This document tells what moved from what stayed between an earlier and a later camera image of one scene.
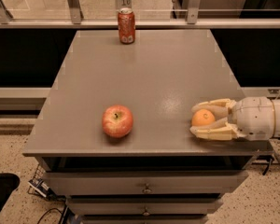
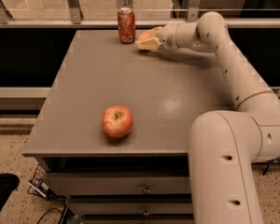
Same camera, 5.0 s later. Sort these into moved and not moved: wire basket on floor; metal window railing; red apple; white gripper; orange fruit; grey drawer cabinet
Moved: orange fruit; white gripper
Not moved: metal window railing; grey drawer cabinet; wire basket on floor; red apple
